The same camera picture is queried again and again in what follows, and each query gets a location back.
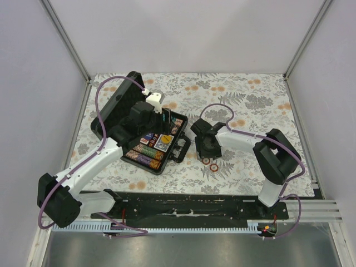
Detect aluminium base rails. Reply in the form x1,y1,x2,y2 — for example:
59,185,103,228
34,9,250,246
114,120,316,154
38,179,345,223

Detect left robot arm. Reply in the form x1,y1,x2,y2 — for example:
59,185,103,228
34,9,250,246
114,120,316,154
37,101,174,229

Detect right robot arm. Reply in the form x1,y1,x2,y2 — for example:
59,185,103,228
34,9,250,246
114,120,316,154
191,118,305,219

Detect blue playing card deck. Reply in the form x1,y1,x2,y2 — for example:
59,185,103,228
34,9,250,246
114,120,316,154
154,135,174,152

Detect blue small blind button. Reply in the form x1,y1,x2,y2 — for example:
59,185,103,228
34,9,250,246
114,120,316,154
145,133,154,140

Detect floral patterned table mat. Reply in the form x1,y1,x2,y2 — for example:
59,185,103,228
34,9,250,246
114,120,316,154
85,73,303,195

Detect white slotted cable duct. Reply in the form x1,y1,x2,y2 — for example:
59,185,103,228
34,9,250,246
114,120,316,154
52,220,261,234

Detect red playing card deck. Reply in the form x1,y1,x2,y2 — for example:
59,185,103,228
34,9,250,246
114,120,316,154
140,133,155,145

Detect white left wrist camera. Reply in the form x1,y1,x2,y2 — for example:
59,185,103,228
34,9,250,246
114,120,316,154
142,88,165,113

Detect aluminium right frame post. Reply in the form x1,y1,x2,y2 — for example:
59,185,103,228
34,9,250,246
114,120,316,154
283,0,334,80

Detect aluminium left frame post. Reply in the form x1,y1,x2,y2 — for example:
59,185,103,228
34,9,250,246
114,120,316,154
38,0,92,84

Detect yellow big blind button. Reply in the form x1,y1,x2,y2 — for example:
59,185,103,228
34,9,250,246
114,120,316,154
161,135,172,144

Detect bottom poker chip row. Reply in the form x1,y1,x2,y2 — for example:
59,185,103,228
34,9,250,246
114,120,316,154
125,150,161,170

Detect black poker set case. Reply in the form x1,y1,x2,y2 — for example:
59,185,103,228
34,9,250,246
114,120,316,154
91,71,191,175

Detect aluminium frame post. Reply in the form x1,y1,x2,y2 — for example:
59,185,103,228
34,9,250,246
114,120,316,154
283,0,334,80
38,0,92,84

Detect orange poker chip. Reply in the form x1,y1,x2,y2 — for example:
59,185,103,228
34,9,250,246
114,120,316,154
202,158,210,165
210,164,219,172

